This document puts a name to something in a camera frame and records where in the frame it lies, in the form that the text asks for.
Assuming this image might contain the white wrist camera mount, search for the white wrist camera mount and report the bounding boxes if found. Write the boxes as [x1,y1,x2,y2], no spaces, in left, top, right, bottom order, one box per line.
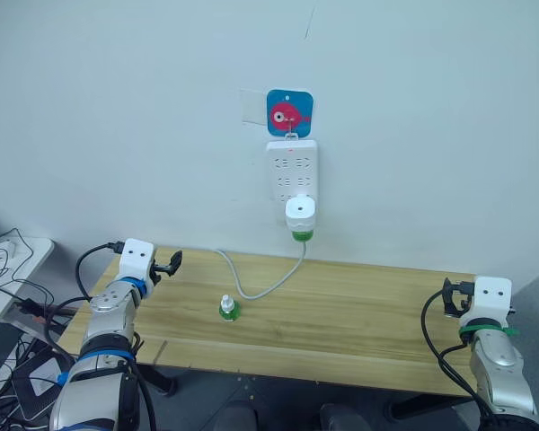
[118,238,157,298]
[464,276,513,328]

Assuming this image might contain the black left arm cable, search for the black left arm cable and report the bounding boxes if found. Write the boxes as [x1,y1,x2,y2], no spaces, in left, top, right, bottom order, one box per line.
[75,241,126,301]

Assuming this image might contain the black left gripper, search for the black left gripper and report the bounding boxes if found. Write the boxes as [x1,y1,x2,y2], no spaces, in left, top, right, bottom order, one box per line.
[147,251,183,285]

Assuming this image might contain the white power strip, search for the white power strip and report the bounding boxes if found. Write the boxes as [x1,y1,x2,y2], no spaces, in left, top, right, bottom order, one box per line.
[263,139,320,225]

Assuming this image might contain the green liquid bottle white cap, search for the green liquid bottle white cap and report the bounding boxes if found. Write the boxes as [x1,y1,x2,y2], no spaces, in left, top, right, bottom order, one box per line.
[216,294,242,323]

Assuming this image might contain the white mosquito repellent heater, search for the white mosquito repellent heater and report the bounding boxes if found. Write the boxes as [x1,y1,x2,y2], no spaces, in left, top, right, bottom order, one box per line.
[283,193,320,233]

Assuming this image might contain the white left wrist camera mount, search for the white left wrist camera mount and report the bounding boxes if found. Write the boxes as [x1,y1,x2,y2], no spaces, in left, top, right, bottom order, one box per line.
[118,238,157,298]

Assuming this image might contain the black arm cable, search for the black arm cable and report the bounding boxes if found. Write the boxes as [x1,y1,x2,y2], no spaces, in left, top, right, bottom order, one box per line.
[420,286,482,408]
[75,241,126,301]

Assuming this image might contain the blue fish wall hook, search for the blue fish wall hook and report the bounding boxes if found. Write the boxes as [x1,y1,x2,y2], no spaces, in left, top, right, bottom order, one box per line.
[265,88,316,138]

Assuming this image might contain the tangled black floor cables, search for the tangled black floor cables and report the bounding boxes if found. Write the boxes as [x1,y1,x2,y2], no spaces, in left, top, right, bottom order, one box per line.
[0,227,80,431]

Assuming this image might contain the white wall plate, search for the white wall plate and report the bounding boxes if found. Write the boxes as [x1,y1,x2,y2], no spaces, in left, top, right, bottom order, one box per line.
[239,88,270,125]

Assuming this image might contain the white side table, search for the white side table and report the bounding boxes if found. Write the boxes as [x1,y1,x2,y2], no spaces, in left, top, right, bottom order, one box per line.
[0,236,56,343]

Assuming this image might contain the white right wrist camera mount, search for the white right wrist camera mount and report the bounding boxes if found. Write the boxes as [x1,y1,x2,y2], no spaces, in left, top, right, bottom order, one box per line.
[464,276,513,328]

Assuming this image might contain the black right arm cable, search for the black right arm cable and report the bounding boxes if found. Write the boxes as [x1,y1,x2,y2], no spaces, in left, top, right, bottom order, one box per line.
[420,286,482,408]

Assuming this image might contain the grey power strip cable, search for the grey power strip cable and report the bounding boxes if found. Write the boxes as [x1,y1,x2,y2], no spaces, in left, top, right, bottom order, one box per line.
[213,241,308,301]

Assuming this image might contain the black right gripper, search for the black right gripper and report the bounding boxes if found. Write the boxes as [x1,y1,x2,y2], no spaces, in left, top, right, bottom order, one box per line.
[442,277,476,319]

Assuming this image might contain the black table leg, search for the black table leg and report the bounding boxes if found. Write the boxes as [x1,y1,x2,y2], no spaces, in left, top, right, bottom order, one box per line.
[148,365,179,399]

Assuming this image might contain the black box with white label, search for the black box with white label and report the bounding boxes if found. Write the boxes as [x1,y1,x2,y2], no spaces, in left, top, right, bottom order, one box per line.
[11,353,75,424]

